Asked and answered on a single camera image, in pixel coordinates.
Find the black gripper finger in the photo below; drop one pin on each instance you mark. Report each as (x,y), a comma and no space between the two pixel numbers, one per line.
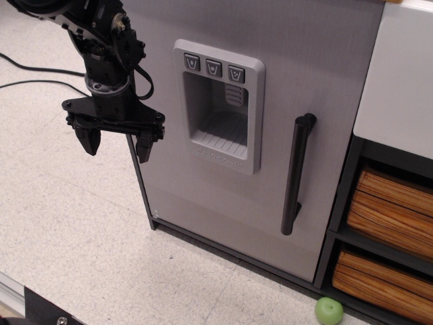
(89,138)
(144,144)

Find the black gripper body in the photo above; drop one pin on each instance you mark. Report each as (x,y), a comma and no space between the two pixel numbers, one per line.
(114,108)

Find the grey toy fridge door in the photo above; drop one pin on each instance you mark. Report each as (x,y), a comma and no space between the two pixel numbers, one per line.
(316,56)

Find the black bar door handle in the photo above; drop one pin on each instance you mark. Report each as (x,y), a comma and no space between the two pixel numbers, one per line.
(302,129)

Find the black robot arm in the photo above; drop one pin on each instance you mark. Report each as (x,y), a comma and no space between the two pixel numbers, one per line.
(101,32)

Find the dark grey fridge cabinet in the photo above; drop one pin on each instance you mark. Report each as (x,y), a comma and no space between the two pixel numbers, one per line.
(339,236)

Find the grey water dispenser panel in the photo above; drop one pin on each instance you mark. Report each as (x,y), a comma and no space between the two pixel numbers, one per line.
(221,95)

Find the green toy apple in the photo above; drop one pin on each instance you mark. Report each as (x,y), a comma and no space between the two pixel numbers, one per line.
(329,311)

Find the white sink front panel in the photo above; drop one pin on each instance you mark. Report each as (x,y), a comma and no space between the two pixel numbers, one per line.
(396,104)

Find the upper wooden striped basket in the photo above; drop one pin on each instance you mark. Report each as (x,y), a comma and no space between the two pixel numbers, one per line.
(395,211)

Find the wooden striped basket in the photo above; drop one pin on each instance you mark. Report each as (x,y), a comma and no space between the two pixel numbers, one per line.
(385,286)
(395,211)

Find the lower wooden striped basket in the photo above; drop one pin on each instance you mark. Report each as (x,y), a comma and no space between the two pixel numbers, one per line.
(385,286)

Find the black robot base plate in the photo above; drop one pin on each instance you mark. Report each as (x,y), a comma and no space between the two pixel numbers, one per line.
(39,310)

